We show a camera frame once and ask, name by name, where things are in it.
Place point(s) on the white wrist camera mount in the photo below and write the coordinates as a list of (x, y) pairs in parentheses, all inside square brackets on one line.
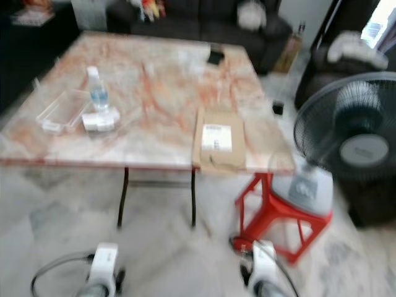
[(104, 263), (264, 260)]

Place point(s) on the clear plastic water bottle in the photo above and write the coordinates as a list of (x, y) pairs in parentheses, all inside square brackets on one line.
[(98, 93)]

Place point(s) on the red plastic stool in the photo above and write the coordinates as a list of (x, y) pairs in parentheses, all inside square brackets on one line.
[(278, 219)]

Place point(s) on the grey Totoro plush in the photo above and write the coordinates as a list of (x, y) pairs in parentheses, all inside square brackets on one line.
[(250, 15)]

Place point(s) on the black power adapter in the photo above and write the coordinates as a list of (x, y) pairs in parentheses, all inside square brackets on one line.
[(278, 107)]

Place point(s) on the white lace side table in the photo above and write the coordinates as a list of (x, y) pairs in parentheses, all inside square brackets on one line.
[(90, 13)]

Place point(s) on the white round container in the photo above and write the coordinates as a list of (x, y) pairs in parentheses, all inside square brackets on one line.
[(101, 120)]

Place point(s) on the red and white booklet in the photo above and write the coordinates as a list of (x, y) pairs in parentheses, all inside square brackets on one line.
[(35, 18)]

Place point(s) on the grey standing fan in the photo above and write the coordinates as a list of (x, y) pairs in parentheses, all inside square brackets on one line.
[(346, 130)]

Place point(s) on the red doll figurine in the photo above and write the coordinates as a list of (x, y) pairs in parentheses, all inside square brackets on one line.
[(40, 4)]

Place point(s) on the dark grey sofa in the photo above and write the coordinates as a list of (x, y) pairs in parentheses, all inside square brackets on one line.
[(198, 25)]

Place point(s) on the black metal table leg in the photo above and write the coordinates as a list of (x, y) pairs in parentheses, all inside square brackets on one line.
[(192, 198), (123, 198)]

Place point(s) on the dark armchair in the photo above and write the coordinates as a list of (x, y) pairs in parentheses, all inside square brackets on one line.
[(315, 74)]

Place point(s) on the white cloth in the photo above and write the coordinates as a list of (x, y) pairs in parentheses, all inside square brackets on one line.
[(356, 49)]

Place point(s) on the cartoon boy plush doll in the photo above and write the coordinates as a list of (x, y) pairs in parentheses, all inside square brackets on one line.
[(146, 8)]

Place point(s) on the small black stand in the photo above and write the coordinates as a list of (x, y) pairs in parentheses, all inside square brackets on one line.
[(216, 55)]

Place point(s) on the flattened brown cardboard box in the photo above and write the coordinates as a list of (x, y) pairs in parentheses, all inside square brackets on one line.
[(219, 142)]

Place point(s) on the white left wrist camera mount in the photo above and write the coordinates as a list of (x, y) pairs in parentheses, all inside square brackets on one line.
[(104, 263)]

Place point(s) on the clear plastic tray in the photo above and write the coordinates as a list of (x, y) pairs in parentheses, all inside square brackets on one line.
[(62, 111)]

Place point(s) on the black TV cabinet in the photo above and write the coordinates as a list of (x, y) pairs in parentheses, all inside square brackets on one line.
[(25, 55)]

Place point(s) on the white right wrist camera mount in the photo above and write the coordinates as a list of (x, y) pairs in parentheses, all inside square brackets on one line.
[(264, 260)]

